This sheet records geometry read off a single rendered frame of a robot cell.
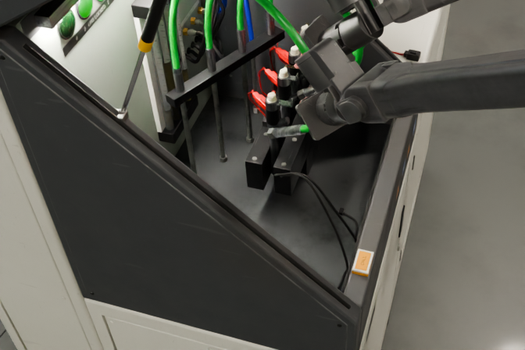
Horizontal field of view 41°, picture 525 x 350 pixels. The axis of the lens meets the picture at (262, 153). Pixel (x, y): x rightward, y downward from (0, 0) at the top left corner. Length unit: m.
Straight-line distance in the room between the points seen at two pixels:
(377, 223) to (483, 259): 1.24
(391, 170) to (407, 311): 1.00
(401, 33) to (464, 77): 1.02
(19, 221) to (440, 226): 1.66
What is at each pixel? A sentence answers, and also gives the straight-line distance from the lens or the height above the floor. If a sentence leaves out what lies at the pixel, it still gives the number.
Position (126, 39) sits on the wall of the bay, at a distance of 1.41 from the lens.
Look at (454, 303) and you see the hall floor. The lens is 2.47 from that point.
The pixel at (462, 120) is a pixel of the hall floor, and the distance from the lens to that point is 3.10.
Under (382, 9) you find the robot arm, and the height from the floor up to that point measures 1.39.
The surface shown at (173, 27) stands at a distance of 1.37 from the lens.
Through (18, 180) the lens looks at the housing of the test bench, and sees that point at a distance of 1.32.
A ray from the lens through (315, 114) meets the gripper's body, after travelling 1.11.
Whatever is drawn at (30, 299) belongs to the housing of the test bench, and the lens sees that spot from 1.67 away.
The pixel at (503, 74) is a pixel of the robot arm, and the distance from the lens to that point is 0.78.
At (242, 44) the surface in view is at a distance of 1.54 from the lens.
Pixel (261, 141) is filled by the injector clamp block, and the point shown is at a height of 0.98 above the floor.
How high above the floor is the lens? 2.01
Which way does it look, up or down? 44 degrees down
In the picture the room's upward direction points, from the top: 4 degrees counter-clockwise
